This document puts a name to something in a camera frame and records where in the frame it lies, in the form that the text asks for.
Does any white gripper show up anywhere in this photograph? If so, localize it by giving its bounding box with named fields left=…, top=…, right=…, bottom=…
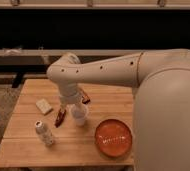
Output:
left=59, top=91, right=82, bottom=105

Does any clear plastic bottle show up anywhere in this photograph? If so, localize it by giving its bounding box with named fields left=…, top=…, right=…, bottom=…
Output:
left=35, top=121, right=54, bottom=146

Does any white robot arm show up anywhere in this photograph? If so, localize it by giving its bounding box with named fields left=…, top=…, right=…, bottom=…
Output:
left=47, top=49, right=190, bottom=171

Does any dark red snack bar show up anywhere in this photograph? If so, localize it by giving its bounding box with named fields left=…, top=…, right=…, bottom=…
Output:
left=80, top=89, right=91, bottom=104

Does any white plastic cup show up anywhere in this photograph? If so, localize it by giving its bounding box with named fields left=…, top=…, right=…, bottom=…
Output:
left=70, top=104, right=89, bottom=126

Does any wooden table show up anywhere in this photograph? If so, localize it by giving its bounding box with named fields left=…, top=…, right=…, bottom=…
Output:
left=0, top=79, right=133, bottom=168

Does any white shelf rail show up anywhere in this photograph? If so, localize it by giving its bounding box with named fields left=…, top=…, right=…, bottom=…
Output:
left=0, top=49, right=190, bottom=66

